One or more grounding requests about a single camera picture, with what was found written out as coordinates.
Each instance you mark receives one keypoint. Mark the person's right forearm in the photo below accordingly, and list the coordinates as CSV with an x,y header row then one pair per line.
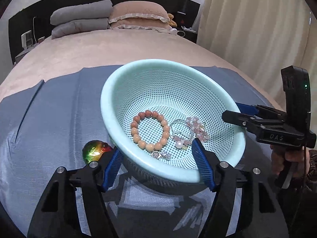
x,y
312,164

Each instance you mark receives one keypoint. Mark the cream curtain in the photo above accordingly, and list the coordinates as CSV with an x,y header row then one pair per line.
x,y
247,29

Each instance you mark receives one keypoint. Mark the white power strip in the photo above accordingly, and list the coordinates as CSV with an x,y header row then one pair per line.
x,y
190,29

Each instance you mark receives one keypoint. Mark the clear crystal earring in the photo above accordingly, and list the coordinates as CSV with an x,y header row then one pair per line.
x,y
156,154
166,155

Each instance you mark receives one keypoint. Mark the blue cloth mat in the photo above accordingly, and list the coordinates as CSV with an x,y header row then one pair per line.
x,y
62,109

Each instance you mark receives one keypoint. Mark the brown teddy bear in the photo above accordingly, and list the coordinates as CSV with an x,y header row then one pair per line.
x,y
172,19

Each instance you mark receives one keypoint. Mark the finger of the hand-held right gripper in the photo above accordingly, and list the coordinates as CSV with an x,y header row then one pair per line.
x,y
245,108
235,117

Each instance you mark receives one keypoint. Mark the white handheld device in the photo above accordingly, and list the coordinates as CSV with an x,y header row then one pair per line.
x,y
173,31

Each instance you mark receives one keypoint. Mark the person's right hand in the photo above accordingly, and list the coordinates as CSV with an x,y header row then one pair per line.
x,y
296,157

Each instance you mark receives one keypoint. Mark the beige bed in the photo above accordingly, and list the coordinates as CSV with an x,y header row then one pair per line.
x,y
99,47

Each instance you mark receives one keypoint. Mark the small white appliance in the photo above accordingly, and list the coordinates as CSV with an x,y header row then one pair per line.
x,y
27,39

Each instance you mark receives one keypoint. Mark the grey pillow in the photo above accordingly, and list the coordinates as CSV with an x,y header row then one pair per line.
x,y
76,28
81,11

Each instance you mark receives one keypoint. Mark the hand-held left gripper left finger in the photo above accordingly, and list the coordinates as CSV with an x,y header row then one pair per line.
x,y
112,168

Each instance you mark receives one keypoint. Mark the large silver hoop earring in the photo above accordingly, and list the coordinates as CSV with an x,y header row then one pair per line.
x,y
172,126

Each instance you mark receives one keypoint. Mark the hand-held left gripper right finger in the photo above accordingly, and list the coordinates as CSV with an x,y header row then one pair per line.
x,y
201,163

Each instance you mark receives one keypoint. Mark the iridescent oval brooch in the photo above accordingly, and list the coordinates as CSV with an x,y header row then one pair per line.
x,y
92,151

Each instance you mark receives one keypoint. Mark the black headboard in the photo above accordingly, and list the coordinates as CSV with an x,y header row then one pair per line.
x,y
29,12

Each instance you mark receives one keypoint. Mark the pink ruffled pillow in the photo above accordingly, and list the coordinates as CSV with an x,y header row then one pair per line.
x,y
138,8
138,24

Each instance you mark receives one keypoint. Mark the mint green plastic basket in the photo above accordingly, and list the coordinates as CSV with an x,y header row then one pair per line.
x,y
161,91

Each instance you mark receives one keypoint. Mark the white pearl earring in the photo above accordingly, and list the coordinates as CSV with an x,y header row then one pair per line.
x,y
179,144

